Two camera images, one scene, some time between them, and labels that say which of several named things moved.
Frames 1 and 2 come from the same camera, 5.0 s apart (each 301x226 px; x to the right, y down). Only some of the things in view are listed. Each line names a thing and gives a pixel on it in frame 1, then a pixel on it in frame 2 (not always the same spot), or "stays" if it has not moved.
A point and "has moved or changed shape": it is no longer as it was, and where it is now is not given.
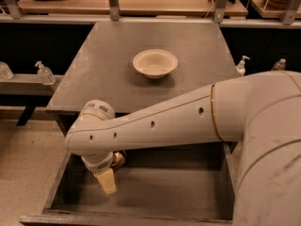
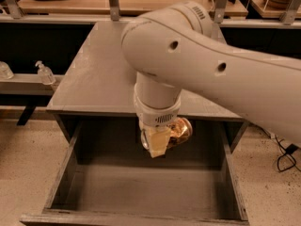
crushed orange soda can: [118, 159] has moved or changed shape
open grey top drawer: [162, 184] stays
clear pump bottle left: [45, 73] stays
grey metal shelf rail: [23, 84] stays
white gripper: [101, 165] → [156, 116]
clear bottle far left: [5, 71] stays
